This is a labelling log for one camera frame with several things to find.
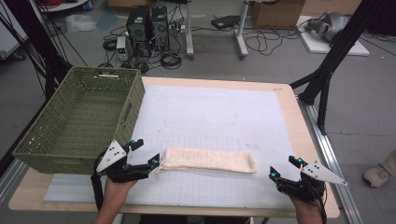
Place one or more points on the flat black device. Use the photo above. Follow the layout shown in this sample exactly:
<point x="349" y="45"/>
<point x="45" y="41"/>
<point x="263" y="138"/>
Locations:
<point x="224" y="21"/>

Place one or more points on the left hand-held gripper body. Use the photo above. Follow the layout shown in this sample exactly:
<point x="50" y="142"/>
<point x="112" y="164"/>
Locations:
<point x="110" y="157"/>

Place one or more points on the white power strip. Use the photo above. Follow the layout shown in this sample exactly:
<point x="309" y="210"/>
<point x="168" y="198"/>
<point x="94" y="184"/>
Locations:
<point x="177" y="28"/>

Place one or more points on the black metal tripod stand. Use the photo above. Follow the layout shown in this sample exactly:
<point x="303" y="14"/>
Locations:
<point x="337" y="56"/>

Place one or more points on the white desk frame leg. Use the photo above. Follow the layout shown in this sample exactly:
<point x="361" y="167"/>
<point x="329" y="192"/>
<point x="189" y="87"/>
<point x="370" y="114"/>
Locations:
<point x="189" y="29"/>
<point x="241" y="31"/>

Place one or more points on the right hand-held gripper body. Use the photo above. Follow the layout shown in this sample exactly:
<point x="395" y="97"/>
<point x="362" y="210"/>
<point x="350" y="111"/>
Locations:
<point x="320" y="172"/>

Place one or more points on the person's dark clothing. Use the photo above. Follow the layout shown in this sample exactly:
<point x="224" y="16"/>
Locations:
<point x="193" y="219"/>

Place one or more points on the grey bench power supply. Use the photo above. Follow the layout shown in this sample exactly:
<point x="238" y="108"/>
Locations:
<point x="122" y="48"/>

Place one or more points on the person's left hand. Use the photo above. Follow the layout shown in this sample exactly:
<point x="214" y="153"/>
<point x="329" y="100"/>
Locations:
<point x="116" y="190"/>

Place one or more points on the green plastic woven basket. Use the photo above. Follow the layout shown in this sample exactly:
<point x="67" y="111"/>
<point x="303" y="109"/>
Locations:
<point x="81" y="121"/>

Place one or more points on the white floor board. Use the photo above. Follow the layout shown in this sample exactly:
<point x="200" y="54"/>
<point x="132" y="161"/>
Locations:
<point x="334" y="45"/>

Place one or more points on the cream cloth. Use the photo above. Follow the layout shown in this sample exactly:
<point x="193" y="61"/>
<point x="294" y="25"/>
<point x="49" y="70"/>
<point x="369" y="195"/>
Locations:
<point x="207" y="160"/>

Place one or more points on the grey rounded machine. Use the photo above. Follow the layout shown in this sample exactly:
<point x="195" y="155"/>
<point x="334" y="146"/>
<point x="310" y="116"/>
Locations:
<point x="328" y="25"/>

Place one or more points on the person's right hand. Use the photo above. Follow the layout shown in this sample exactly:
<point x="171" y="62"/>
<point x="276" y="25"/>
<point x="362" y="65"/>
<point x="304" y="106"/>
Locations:
<point x="306" y="207"/>

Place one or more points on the aluminium floor rail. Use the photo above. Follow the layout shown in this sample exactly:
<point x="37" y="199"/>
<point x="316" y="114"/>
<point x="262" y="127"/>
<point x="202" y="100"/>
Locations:
<point x="333" y="161"/>

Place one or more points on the black computer tower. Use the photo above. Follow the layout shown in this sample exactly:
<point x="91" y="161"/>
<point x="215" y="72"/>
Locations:
<point x="160" y="26"/>
<point x="138" y="29"/>

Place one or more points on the brown cardboard box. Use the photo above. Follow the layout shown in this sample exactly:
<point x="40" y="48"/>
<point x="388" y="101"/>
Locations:
<point x="277" y="12"/>

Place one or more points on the white gridded mat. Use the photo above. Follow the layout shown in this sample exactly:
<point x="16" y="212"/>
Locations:
<point x="211" y="124"/>

